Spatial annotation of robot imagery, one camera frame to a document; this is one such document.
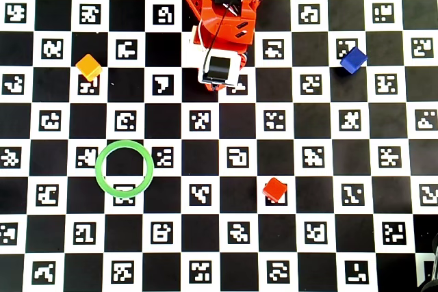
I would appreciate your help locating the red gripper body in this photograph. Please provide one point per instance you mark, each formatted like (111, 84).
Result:
(220, 68)

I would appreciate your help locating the blue cube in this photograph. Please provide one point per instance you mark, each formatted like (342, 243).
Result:
(354, 60)

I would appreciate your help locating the orange cube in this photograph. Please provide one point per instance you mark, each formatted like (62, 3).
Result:
(88, 66)

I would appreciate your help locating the red cube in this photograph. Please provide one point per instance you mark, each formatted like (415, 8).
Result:
(274, 189)

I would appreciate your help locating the checkerboard marker mat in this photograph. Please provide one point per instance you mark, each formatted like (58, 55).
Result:
(239, 124)

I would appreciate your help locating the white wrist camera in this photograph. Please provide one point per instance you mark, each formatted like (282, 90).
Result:
(219, 69)

